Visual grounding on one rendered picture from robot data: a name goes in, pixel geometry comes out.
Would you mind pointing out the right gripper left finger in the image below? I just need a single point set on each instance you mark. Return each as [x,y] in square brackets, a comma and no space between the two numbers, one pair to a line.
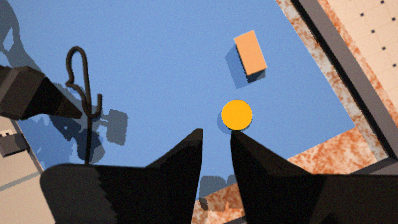
[151,194]

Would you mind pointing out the black box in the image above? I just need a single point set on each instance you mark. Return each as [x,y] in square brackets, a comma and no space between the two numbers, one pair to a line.
[12,144]

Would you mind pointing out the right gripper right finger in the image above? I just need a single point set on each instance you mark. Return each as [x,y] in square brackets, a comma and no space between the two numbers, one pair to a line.
[275,191]

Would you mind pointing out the orange disc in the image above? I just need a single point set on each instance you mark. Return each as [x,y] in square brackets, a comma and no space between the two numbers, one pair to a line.
[236,114]

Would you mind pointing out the dark brown rope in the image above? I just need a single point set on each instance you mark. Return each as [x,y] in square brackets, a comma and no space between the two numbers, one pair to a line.
[86,100]

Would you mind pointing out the brown wooden block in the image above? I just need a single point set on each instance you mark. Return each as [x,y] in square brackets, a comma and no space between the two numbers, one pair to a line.
[250,53]

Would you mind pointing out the blue mat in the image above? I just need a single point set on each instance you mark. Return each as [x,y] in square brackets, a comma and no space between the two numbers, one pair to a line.
[165,68]

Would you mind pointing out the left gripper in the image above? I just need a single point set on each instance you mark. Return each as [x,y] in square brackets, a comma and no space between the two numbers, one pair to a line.
[20,95]

